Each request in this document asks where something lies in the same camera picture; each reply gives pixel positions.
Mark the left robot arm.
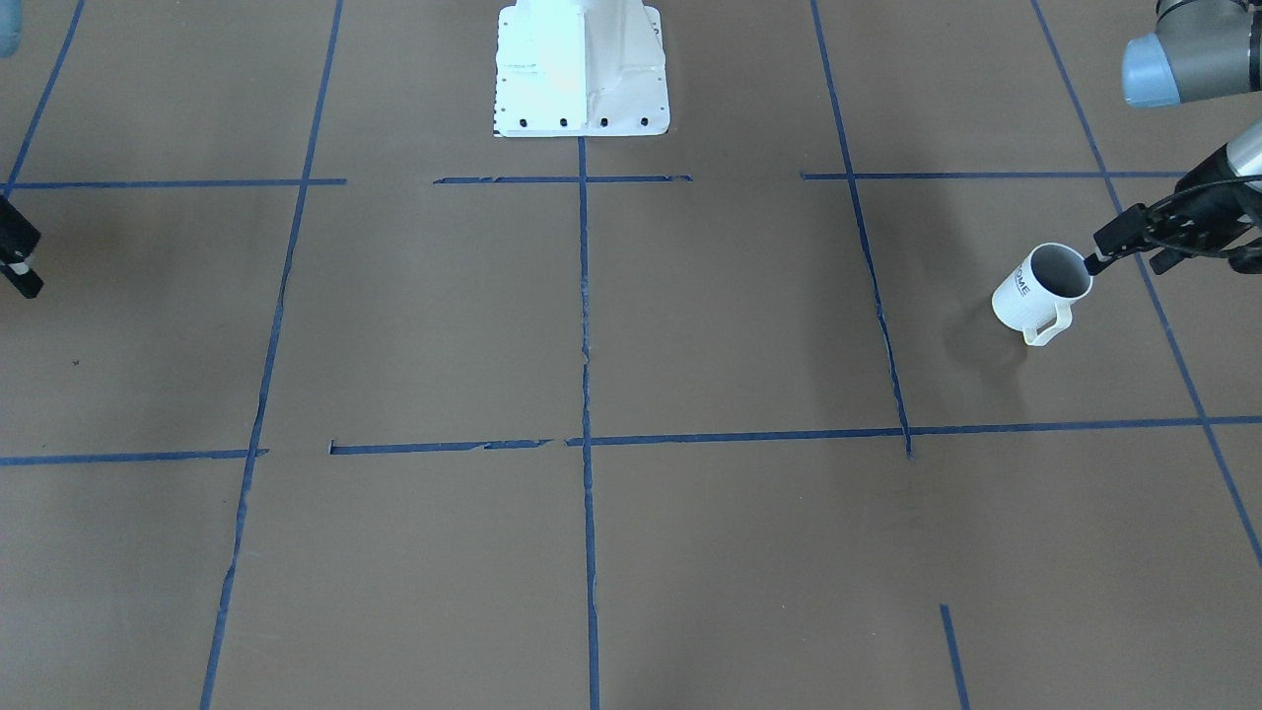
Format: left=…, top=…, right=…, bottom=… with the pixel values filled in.
left=1085, top=1, right=1261, bottom=277

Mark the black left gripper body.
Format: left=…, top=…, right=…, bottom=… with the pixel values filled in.
left=1172, top=145, right=1259, bottom=237

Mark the white ribbed HOME mug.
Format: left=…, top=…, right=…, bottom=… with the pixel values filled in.
left=991, top=243, right=1092, bottom=347

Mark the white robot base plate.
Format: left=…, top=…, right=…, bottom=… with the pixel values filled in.
left=492, top=1, right=671, bottom=137

